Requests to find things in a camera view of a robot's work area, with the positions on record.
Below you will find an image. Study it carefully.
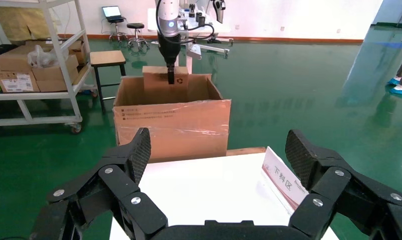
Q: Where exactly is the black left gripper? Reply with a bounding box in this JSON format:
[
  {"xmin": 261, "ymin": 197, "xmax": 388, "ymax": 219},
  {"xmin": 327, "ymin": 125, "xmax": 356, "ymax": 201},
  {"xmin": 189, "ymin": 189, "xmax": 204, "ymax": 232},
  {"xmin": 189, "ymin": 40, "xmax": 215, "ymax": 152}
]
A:
[{"xmin": 157, "ymin": 32, "xmax": 182, "ymax": 85}]

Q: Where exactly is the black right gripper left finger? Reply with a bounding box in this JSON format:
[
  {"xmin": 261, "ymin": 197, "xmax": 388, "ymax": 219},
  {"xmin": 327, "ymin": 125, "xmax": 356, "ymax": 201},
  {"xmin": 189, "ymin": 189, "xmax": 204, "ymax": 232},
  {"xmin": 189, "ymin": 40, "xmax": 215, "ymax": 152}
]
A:
[{"xmin": 30, "ymin": 127, "xmax": 169, "ymax": 240}]

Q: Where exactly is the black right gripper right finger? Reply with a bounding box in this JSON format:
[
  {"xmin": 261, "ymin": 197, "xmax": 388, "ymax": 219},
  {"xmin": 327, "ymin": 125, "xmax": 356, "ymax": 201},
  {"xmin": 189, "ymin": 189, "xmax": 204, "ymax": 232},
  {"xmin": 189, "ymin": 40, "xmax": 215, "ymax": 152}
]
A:
[{"xmin": 285, "ymin": 129, "xmax": 402, "ymax": 240}]

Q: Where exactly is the large open cardboard box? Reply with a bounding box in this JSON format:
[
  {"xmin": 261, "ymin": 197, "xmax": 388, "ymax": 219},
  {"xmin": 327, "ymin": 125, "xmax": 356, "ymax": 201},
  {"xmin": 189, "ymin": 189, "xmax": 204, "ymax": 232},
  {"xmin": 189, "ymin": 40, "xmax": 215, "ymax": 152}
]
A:
[{"xmin": 112, "ymin": 73, "xmax": 232, "ymax": 164}]

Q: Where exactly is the plain brown cardboard box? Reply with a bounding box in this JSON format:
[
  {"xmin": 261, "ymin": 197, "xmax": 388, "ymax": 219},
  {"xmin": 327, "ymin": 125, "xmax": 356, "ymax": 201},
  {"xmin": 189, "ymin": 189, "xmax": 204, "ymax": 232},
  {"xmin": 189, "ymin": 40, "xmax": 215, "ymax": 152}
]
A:
[
  {"xmin": 67, "ymin": 39, "xmax": 86, "ymax": 65},
  {"xmin": 36, "ymin": 75, "xmax": 79, "ymax": 93},
  {"xmin": 0, "ymin": 45, "xmax": 34, "ymax": 72},
  {"xmin": 32, "ymin": 54, "xmax": 79, "ymax": 81}
]

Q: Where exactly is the cardboard box with shipping label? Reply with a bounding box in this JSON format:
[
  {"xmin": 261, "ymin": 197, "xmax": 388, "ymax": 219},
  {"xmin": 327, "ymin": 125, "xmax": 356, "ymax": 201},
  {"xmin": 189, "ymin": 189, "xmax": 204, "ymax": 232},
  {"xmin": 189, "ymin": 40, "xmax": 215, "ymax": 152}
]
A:
[{"xmin": 0, "ymin": 68, "xmax": 41, "ymax": 94}]

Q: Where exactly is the white stand tube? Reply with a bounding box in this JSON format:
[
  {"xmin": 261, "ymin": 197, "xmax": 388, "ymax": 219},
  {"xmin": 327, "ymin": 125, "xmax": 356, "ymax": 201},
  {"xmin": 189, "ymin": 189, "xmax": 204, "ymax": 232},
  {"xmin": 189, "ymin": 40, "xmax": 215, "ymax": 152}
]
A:
[{"xmin": 187, "ymin": 37, "xmax": 235, "ymax": 61}]

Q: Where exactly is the black swivel stool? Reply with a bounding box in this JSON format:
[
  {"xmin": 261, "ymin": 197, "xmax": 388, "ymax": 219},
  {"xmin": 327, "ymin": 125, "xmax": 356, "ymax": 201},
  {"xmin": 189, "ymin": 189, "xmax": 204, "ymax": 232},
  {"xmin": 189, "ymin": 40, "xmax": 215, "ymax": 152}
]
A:
[
  {"xmin": 126, "ymin": 22, "xmax": 151, "ymax": 51},
  {"xmin": 107, "ymin": 16, "xmax": 127, "ymax": 43}
]

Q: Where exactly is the wooden stool with black legs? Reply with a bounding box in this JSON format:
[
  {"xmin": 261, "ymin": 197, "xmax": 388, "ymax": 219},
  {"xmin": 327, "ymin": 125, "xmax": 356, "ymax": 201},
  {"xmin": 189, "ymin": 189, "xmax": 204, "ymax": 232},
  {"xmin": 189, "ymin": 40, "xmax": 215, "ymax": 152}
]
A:
[{"xmin": 89, "ymin": 50, "xmax": 127, "ymax": 115}]

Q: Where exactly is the white table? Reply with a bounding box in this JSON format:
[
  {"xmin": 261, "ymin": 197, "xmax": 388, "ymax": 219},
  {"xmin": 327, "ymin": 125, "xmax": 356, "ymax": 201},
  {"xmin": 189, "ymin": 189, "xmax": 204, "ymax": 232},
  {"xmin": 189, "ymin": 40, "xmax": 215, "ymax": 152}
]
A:
[{"xmin": 147, "ymin": 7, "xmax": 231, "ymax": 34}]

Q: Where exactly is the clear acrylic sign with label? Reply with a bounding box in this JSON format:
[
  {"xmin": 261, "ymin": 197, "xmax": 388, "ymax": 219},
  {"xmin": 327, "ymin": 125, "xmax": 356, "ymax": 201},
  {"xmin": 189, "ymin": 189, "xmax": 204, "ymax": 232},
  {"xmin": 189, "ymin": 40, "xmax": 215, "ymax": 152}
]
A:
[{"xmin": 261, "ymin": 146, "xmax": 310, "ymax": 216}]

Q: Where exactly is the grey and black hanging device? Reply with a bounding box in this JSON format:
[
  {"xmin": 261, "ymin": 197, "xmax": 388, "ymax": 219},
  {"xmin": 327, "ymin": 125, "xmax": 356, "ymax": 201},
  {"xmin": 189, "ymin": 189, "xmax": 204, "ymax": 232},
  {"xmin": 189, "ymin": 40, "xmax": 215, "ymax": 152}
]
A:
[{"xmin": 211, "ymin": 0, "xmax": 227, "ymax": 24}]

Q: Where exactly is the open laptop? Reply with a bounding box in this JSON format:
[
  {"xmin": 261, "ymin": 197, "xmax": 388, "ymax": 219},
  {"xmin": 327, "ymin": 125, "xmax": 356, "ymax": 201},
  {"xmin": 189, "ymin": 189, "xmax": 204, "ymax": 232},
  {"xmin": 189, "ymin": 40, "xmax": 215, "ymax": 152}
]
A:
[{"xmin": 102, "ymin": 5, "xmax": 125, "ymax": 21}]

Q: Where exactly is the wooden board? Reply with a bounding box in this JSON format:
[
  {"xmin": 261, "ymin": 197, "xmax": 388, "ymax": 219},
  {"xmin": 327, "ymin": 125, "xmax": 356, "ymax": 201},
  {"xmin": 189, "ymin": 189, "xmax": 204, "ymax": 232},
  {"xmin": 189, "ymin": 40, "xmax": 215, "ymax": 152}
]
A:
[{"xmin": 226, "ymin": 147, "xmax": 267, "ymax": 157}]

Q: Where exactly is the white metal shelving rack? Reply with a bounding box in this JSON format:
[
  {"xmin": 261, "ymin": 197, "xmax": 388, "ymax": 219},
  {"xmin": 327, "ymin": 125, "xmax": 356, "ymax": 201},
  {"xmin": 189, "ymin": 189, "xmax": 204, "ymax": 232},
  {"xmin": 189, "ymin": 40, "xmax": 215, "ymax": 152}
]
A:
[{"xmin": 0, "ymin": 0, "xmax": 99, "ymax": 135}]

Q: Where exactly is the clear plastic bag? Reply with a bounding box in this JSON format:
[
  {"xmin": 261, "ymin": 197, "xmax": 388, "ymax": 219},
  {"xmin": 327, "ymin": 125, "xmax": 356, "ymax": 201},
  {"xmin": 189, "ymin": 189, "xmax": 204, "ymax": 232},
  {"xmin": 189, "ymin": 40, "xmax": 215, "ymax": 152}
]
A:
[{"xmin": 27, "ymin": 44, "xmax": 69, "ymax": 69}]

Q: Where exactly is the brown paper sheet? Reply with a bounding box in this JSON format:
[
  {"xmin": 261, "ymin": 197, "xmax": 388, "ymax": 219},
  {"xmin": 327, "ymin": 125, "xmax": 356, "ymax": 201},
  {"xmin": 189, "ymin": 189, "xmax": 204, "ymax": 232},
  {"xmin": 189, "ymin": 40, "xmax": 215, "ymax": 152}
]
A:
[{"xmin": 0, "ymin": 6, "xmax": 61, "ymax": 42}]

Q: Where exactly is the thick black braided cable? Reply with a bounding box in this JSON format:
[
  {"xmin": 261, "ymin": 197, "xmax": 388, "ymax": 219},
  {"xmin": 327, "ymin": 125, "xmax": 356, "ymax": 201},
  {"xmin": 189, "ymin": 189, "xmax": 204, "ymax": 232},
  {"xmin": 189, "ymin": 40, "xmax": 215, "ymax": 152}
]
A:
[{"xmin": 155, "ymin": 0, "xmax": 216, "ymax": 46}]

